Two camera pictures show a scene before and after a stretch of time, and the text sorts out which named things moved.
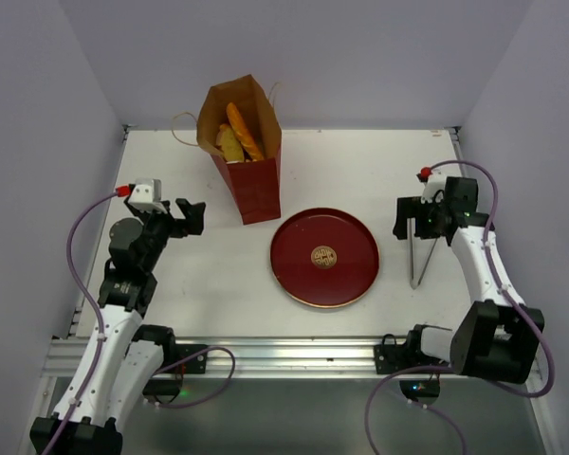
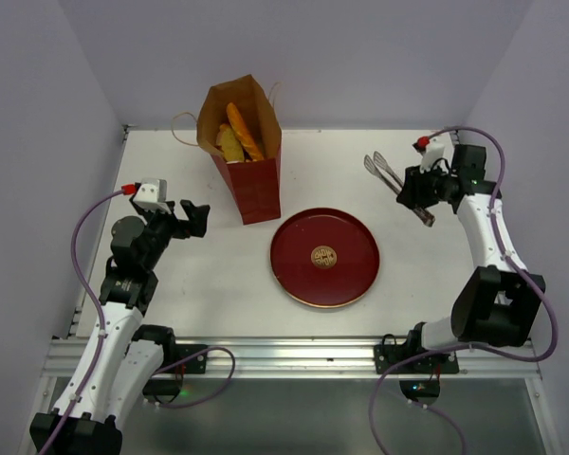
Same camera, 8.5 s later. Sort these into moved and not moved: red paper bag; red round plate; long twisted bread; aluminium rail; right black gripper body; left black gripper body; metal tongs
Moved: right black gripper body; metal tongs
Not moved: long twisted bread; red paper bag; aluminium rail; red round plate; left black gripper body
